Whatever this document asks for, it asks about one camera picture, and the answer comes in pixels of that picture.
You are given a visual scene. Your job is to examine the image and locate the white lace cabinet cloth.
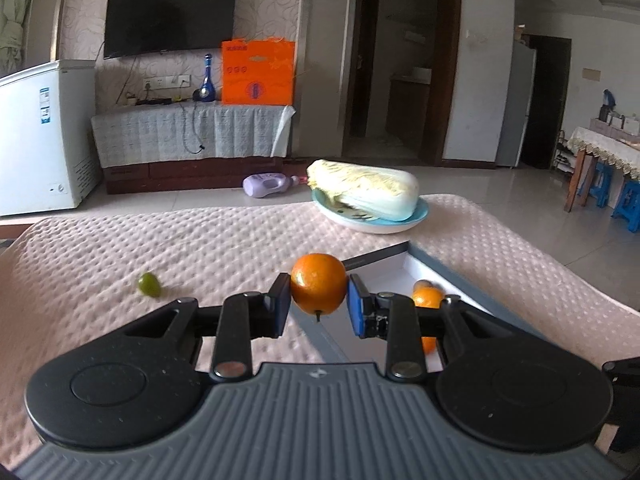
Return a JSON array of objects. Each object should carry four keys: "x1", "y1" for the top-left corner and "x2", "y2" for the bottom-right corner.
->
[{"x1": 90, "y1": 102, "x2": 296, "y2": 169}]

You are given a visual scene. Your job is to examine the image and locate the orange paper bag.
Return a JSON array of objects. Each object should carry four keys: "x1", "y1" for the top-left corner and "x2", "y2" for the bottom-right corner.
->
[{"x1": 221, "y1": 37, "x2": 296, "y2": 107}]

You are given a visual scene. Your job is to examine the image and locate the black wall television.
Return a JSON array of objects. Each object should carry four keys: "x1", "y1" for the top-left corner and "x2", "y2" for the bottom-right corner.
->
[{"x1": 103, "y1": 0, "x2": 239, "y2": 60}]

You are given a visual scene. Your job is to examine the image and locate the mandarin with short stem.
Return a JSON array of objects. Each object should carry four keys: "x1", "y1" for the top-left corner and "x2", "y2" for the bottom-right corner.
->
[{"x1": 412, "y1": 286, "x2": 445, "y2": 310}]

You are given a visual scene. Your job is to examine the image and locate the white and blue plate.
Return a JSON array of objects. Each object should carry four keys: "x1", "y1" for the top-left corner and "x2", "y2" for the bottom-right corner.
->
[{"x1": 311, "y1": 187, "x2": 431, "y2": 235}]

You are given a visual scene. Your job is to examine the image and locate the dark wooden television cabinet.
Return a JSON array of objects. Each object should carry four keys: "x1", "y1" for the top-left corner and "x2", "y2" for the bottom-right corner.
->
[{"x1": 102, "y1": 154, "x2": 296, "y2": 195}]

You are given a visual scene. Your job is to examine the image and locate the small green fruit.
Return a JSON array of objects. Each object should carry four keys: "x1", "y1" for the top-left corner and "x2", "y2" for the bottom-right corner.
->
[{"x1": 138, "y1": 272, "x2": 163, "y2": 299}]

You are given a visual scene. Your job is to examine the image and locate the dark wooden door frame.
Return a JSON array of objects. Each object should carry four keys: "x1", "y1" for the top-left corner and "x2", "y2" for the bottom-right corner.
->
[{"x1": 342, "y1": 0, "x2": 464, "y2": 166}]

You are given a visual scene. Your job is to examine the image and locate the pale curtain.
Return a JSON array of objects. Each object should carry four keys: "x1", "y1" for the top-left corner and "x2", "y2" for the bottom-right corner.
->
[{"x1": 0, "y1": 0, "x2": 39, "y2": 79}]

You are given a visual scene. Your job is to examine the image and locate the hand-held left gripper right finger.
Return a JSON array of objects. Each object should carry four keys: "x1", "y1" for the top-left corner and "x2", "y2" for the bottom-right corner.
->
[{"x1": 348, "y1": 274, "x2": 521, "y2": 380}]

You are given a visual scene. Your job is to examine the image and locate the white wall sockets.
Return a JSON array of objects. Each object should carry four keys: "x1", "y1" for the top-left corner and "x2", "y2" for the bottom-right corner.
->
[{"x1": 143, "y1": 74, "x2": 191, "y2": 90}]

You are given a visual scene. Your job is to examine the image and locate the black hanging cable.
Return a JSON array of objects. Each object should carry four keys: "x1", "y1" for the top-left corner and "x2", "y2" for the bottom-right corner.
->
[{"x1": 182, "y1": 102, "x2": 206, "y2": 154}]

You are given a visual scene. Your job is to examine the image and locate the grey refrigerator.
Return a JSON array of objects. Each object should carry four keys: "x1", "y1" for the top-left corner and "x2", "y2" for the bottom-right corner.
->
[{"x1": 494, "y1": 42, "x2": 537, "y2": 169}]

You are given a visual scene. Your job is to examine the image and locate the white box with grey rim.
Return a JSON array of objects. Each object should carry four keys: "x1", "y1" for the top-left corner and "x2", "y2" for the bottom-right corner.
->
[{"x1": 295, "y1": 241, "x2": 601, "y2": 367}]

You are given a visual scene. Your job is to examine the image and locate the blue plastic stool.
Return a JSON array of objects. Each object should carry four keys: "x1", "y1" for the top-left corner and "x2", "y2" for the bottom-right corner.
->
[
  {"x1": 582, "y1": 162, "x2": 614, "y2": 210},
  {"x1": 610, "y1": 179, "x2": 640, "y2": 234}
]

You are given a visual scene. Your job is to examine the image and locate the blue glass bottle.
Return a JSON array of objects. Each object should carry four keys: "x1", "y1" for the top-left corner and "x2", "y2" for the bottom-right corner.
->
[{"x1": 199, "y1": 53, "x2": 217, "y2": 101}]

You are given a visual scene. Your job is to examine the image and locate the purple plastic bottle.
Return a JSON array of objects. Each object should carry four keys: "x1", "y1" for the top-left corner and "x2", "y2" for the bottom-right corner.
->
[{"x1": 242, "y1": 172, "x2": 301, "y2": 200}]

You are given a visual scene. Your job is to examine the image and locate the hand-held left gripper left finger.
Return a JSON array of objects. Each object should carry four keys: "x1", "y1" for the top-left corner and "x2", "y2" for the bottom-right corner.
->
[{"x1": 122, "y1": 274, "x2": 292, "y2": 381}]

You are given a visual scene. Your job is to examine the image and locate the small smooth orange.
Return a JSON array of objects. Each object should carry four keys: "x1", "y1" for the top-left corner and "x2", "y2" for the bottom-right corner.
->
[{"x1": 289, "y1": 253, "x2": 349, "y2": 322}]

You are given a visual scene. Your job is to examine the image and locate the white chest freezer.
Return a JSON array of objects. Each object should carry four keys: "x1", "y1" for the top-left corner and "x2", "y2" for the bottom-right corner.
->
[{"x1": 0, "y1": 59, "x2": 99, "y2": 217}]

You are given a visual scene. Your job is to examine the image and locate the pink dotted blanket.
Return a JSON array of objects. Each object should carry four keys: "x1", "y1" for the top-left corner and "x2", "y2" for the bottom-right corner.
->
[{"x1": 0, "y1": 193, "x2": 640, "y2": 461}]

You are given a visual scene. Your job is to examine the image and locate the napa cabbage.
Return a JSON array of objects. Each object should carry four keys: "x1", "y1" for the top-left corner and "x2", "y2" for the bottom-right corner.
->
[{"x1": 305, "y1": 158, "x2": 420, "y2": 224}]

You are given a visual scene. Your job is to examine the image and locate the wooden table with lace cloth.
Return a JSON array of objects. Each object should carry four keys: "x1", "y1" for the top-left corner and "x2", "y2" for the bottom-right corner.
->
[{"x1": 562, "y1": 126, "x2": 640, "y2": 214}]

